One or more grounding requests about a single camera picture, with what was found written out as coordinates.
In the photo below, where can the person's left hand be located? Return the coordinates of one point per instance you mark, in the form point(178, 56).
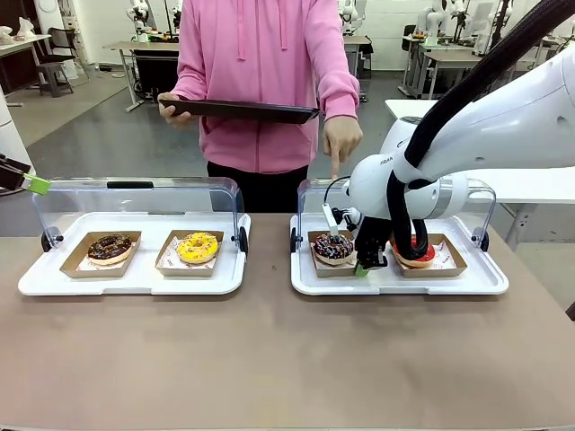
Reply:
point(341, 134)

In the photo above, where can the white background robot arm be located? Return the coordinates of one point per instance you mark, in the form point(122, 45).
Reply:
point(139, 20)
point(352, 15)
point(433, 22)

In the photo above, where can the red glazed donut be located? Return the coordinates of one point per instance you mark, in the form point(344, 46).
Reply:
point(430, 257)

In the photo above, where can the white printed paper liner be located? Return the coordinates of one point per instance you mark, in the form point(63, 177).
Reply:
point(442, 253)
point(173, 265)
point(85, 266)

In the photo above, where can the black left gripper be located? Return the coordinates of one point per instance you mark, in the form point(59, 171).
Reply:
point(6, 179)

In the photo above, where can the person's right hand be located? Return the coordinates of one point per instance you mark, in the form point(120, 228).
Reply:
point(173, 112)

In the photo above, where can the black serving tray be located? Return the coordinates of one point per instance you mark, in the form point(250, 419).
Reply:
point(247, 112)

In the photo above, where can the red donut in box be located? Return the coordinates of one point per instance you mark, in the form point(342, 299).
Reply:
point(451, 267)

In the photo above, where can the person's right forearm pink sleeve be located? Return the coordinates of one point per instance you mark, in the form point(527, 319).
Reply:
point(191, 81)

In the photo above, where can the black trousers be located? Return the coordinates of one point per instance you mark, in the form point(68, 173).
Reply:
point(256, 193)

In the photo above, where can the clear display cover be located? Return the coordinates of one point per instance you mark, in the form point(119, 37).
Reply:
point(310, 197)
point(135, 197)

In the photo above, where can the yellow donut in box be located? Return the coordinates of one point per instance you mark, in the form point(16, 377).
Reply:
point(188, 271)

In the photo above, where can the dark donut coloured sprinkles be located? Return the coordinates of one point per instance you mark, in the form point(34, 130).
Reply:
point(324, 252)

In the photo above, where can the wooden background desk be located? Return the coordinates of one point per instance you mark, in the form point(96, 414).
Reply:
point(22, 45)

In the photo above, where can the grey background work table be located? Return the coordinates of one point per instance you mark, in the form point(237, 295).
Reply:
point(449, 58)

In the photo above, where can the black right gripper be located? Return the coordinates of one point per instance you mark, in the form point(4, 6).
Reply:
point(374, 233)

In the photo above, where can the pink hoodie torso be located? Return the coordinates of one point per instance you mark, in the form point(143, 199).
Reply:
point(260, 67)

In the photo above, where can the black office chair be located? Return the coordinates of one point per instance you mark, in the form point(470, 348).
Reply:
point(58, 58)

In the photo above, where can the white side table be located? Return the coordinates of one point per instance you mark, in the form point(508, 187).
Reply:
point(539, 184)

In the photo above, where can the black cover hinge knob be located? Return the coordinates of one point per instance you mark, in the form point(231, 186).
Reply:
point(46, 240)
point(243, 240)
point(294, 240)
point(483, 240)

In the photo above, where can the sprinkled chocolate donut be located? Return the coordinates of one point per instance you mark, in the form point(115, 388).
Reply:
point(332, 270)

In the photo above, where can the yellow glazed donut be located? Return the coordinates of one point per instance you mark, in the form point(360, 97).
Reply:
point(186, 251)

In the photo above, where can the chocolate donut with nuts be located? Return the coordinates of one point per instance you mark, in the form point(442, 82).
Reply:
point(96, 252)

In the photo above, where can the white display tray base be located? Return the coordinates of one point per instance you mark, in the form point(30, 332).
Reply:
point(54, 283)
point(382, 285)

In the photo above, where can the person's left forearm pink sleeve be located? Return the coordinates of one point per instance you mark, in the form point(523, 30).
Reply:
point(339, 90)

